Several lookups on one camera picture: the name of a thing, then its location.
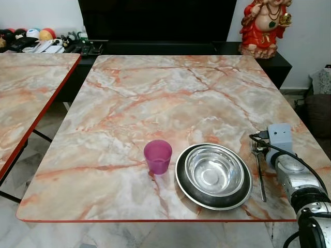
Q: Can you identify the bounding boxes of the black pouch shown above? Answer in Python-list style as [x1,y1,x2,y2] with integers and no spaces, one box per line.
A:
[9,37,40,53]

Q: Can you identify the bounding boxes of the orange toy ball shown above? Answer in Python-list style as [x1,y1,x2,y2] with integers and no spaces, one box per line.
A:
[39,28,57,42]

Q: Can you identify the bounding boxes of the grey patterned cushion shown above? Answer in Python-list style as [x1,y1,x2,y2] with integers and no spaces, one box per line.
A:
[309,67,331,96]

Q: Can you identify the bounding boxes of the purple plastic cup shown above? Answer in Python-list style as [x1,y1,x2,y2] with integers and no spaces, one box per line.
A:
[143,139,173,175]

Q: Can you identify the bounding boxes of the white remote control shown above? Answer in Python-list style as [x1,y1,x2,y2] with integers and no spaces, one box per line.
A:
[31,41,66,54]

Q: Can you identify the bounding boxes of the dark brown pouf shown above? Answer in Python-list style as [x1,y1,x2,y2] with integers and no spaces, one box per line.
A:
[304,93,331,140]

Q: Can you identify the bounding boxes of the red laughing Buddha statue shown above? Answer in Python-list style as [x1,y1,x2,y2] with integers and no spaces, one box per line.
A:
[238,0,294,59]

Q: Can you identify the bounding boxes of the black television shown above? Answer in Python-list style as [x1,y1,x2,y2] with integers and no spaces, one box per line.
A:
[78,0,239,45]

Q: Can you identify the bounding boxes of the stainless steel bowl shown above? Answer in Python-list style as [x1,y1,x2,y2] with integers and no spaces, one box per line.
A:
[184,145,245,197]

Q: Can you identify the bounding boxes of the white toy ball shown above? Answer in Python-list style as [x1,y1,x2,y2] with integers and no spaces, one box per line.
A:
[26,28,41,40]

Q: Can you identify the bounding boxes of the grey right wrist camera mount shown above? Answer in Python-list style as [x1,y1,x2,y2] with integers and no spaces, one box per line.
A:
[267,123,295,159]

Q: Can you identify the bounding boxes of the black plush toy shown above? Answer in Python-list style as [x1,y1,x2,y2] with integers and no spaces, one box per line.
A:
[0,29,17,50]

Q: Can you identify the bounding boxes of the stainless steel fork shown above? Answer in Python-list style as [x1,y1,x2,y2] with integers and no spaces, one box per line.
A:
[251,141,268,203]

